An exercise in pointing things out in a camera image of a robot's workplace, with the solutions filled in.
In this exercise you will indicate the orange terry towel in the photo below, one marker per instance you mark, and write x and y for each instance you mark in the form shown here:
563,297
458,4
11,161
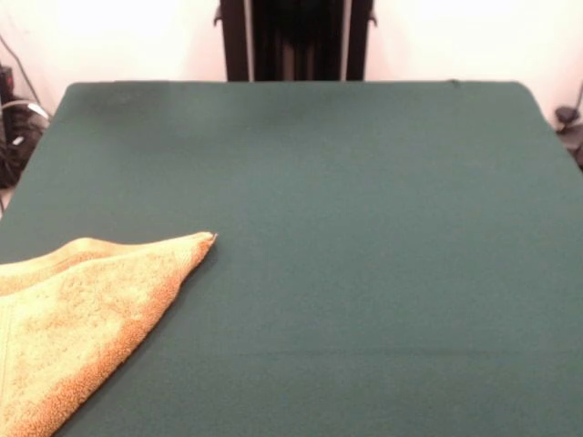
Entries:
68,318

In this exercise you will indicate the dark green table cloth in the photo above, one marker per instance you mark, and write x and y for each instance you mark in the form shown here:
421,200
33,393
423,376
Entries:
364,227

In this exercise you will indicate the black equipment base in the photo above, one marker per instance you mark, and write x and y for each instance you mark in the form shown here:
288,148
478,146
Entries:
576,150

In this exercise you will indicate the black power adapter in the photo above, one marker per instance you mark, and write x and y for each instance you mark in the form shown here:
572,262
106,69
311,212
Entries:
5,82

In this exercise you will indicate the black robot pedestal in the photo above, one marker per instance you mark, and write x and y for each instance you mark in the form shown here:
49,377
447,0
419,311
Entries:
296,41

